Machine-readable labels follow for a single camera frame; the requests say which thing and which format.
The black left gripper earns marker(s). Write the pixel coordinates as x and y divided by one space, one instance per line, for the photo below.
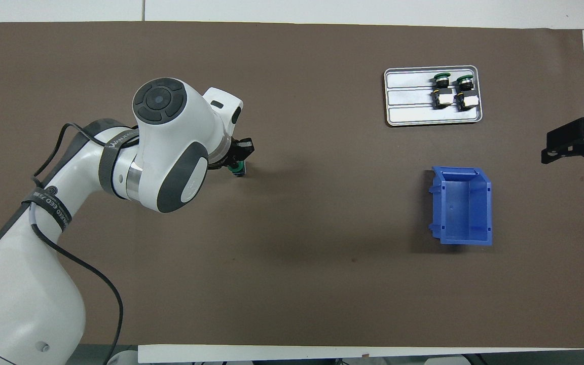
225 156

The green push button switch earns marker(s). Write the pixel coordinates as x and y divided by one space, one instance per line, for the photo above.
238 169
467 96
442 94

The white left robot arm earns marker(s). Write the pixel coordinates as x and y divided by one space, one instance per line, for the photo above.
170 152

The brown table mat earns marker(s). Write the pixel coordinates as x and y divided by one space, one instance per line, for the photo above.
322 253

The blue plastic bin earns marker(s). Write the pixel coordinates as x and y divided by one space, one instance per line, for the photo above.
467 213

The silver metal tray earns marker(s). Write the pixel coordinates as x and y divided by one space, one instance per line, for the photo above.
408 101

